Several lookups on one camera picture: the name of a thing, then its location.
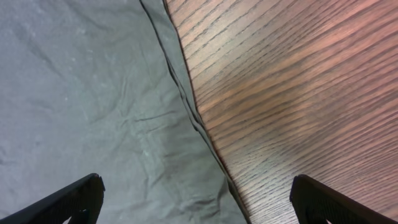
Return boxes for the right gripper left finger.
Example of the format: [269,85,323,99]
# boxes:
[1,173,105,224]

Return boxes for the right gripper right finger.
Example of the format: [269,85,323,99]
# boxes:
[289,174,397,224]

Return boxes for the grey khaki shorts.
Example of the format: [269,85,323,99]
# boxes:
[1,0,248,223]

